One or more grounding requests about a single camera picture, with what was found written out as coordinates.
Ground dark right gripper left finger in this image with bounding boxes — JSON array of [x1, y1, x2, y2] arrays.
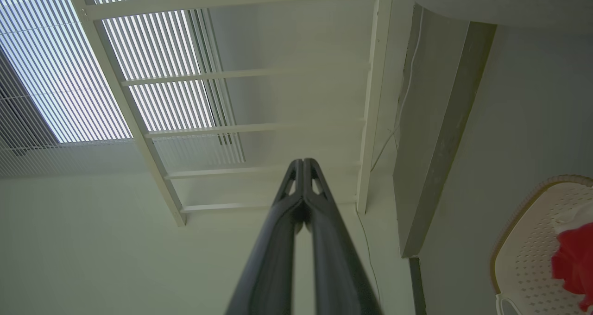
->
[[226, 159, 304, 315]]

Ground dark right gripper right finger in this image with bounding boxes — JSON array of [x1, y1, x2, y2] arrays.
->
[[304, 158, 383, 315]]

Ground cream laundry basket brown rim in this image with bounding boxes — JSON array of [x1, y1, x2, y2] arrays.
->
[[490, 175, 593, 315]]

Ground white metal railing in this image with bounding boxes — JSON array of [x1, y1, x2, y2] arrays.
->
[[63, 0, 408, 227]]

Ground red garment white trim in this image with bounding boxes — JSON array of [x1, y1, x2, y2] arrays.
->
[[551, 222, 593, 312]]

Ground white window blinds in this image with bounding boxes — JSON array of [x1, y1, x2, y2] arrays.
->
[[0, 0, 246, 176]]

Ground thin grey cable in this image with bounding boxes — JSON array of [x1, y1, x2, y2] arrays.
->
[[356, 5, 424, 306]]

